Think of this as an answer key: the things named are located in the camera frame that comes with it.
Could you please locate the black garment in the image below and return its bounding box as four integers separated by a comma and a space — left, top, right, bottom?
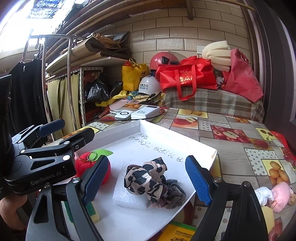
8, 59, 48, 137

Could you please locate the grey scrunchie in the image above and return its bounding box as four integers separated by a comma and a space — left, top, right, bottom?
159, 178, 186, 210

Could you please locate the white round-mark power bank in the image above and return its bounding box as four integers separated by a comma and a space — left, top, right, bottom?
110, 110, 132, 120

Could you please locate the green yellow scouring sponge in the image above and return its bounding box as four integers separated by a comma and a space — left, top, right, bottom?
63, 200, 101, 224

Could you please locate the wooden boards stack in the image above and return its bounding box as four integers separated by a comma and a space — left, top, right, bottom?
45, 43, 125, 75

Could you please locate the metal clothes rack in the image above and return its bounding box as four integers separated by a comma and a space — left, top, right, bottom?
22, 32, 97, 139

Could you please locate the brown panelled door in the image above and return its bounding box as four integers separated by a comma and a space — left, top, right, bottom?
240, 0, 296, 139

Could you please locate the cream foam roll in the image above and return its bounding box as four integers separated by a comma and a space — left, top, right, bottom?
202, 40, 232, 72

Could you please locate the yellow cloth pile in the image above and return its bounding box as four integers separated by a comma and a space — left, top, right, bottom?
96, 90, 166, 109

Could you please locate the red printed bag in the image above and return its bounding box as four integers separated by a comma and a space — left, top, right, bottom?
270, 130, 296, 167

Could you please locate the yellow tissue packet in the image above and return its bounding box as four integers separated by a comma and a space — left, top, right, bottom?
157, 220, 197, 241

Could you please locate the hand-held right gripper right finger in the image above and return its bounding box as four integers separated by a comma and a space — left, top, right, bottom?
185, 155, 270, 241

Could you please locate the leopard print scrunchie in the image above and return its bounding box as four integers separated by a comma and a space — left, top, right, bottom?
124, 157, 168, 204

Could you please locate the brown folded cardboard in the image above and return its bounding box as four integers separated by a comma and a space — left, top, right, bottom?
85, 31, 130, 59

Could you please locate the red plastic bag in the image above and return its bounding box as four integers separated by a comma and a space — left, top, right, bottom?
222, 48, 264, 103

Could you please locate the red apple plush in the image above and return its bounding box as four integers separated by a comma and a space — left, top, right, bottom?
74, 149, 114, 186

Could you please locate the white helmet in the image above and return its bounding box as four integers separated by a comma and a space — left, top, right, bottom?
138, 76, 162, 95

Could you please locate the fruit print tablecloth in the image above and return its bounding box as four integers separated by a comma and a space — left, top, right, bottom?
62, 105, 296, 241

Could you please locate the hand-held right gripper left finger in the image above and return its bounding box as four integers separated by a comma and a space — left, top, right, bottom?
25, 155, 110, 241

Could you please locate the metal angle shelf rack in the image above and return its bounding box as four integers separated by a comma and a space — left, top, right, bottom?
45, 30, 132, 130

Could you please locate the white shallow tray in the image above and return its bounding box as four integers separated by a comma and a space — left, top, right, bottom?
50, 119, 218, 241

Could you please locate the red tote bag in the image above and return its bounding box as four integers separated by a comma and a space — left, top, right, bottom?
155, 56, 219, 101

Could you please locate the yellow green curtain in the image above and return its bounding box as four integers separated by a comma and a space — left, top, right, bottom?
47, 74, 81, 137

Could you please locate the white foam sheet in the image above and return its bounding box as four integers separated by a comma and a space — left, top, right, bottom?
112, 170, 149, 209

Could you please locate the person's left forearm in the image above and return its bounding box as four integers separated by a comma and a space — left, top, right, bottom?
0, 192, 28, 234

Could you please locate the plaid cloth cover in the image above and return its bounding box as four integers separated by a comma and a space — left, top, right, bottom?
162, 87, 265, 123

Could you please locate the pale yellow sponge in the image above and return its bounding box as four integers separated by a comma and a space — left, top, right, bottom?
261, 205, 275, 241

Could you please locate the red helmet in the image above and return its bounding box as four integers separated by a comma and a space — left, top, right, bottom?
150, 51, 183, 71

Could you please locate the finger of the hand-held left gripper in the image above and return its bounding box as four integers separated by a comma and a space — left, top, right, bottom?
21, 127, 95, 160
11, 119, 65, 148

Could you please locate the black plastic bag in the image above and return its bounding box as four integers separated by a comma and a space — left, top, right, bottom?
87, 79, 123, 103

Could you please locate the pink packet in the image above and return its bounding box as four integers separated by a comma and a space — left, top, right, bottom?
254, 182, 296, 212

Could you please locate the yellow shopping bag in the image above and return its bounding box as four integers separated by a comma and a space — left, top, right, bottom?
122, 59, 148, 92

